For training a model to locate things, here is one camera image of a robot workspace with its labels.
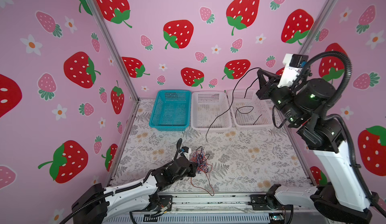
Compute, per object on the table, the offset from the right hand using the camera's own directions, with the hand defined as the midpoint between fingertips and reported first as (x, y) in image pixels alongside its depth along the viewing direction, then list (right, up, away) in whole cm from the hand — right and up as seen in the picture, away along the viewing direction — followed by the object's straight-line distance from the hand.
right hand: (258, 69), depth 48 cm
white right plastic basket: (+14, -21, +59) cm, 64 cm away
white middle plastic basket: (-13, -9, +70) cm, 71 cm away
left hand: (-19, -43, +31) cm, 56 cm away
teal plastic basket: (-41, -13, +66) cm, 79 cm away
